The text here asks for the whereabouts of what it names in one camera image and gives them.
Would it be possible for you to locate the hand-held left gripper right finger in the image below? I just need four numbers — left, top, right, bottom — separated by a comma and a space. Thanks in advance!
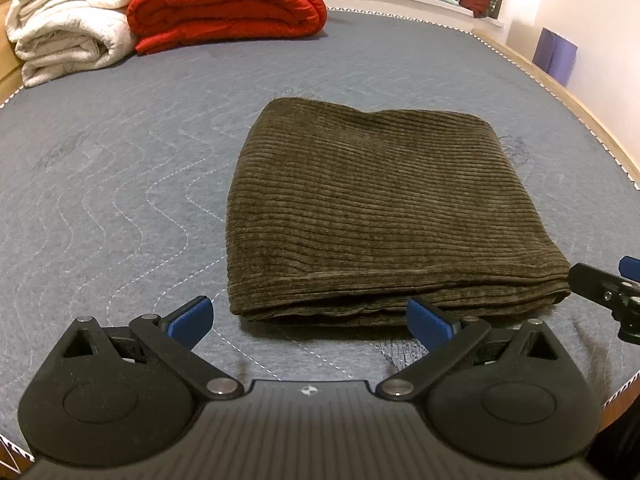
375, 297, 572, 402

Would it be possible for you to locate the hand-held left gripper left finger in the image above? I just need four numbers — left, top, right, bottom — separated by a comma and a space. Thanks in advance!
59, 296, 246, 402

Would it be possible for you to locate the grey quilted mattress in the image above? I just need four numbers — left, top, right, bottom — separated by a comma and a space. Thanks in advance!
0, 7, 640, 461

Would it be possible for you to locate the white folded blanket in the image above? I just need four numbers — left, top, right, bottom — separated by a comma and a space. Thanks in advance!
5, 0, 151, 88

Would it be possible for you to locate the red folded quilt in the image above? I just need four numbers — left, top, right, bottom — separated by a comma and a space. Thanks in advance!
126, 0, 328, 56

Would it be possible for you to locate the white window sill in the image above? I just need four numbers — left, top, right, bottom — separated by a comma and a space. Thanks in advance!
312, 0, 503, 28

